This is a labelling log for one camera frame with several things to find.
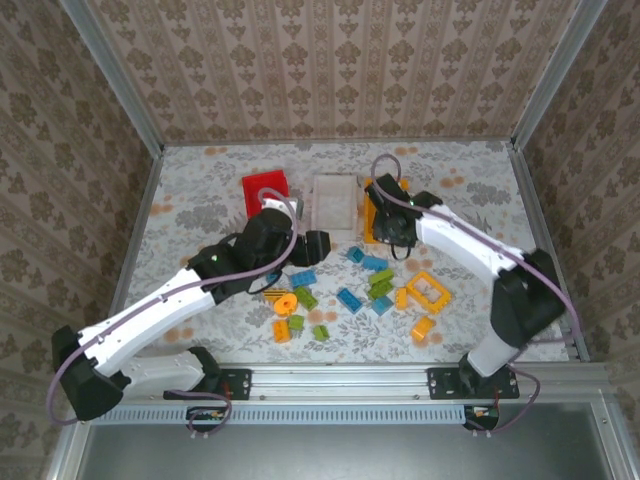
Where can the clear plastic bin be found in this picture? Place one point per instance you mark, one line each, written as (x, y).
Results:
(335, 205)

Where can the dark blue lego brick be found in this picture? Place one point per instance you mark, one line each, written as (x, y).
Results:
(356, 254)

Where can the orange lego brick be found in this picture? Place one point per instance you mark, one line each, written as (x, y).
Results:
(401, 298)
(281, 331)
(423, 329)

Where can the yellow lego window frame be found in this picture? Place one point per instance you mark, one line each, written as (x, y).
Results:
(415, 290)

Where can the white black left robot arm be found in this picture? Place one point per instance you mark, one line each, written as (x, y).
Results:
(150, 310)

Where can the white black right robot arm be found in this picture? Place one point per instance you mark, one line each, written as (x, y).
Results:
(450, 242)

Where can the red plastic bin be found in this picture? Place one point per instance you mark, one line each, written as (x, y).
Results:
(262, 185)

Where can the aluminium corner post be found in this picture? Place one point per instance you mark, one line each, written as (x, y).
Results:
(557, 75)
(115, 80)

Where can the orange round lego piece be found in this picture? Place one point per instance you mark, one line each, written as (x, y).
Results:
(286, 306)

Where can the aluminium side rail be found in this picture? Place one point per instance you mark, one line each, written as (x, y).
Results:
(540, 215)
(137, 225)

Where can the long light blue lego brick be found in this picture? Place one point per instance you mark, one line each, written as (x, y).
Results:
(350, 300)

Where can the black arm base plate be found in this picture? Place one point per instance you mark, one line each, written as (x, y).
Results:
(240, 384)
(442, 382)

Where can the aluminium front rail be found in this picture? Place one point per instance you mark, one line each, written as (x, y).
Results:
(340, 382)

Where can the grey metal panel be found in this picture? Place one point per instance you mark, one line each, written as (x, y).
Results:
(325, 455)

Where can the small blue lego brick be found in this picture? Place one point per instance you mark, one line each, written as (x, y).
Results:
(272, 277)

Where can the yellow black striped lego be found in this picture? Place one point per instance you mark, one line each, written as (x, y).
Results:
(276, 295)

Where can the orange plastic bin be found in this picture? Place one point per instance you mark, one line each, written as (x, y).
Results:
(369, 225)

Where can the small green lego brick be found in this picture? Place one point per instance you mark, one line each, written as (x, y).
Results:
(296, 322)
(320, 332)

